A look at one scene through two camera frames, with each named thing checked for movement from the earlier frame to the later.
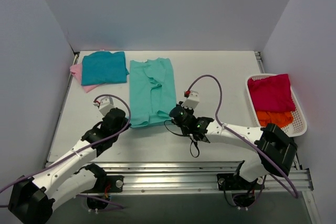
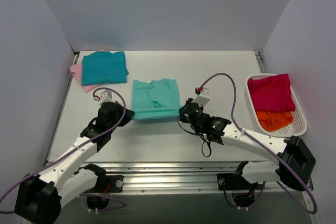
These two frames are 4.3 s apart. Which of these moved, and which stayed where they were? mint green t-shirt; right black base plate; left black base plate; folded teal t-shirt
Moved: mint green t-shirt
Stayed: folded teal t-shirt; left black base plate; right black base plate
